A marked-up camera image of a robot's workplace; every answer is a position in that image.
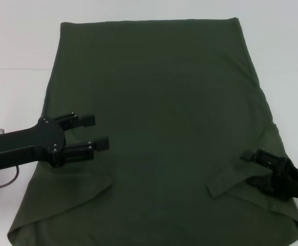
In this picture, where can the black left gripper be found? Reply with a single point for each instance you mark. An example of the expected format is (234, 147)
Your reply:
(30, 144)

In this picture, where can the dark green shirt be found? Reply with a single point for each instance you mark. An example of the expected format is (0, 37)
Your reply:
(164, 89)

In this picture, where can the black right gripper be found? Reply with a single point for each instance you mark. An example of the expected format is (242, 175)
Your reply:
(297, 182)

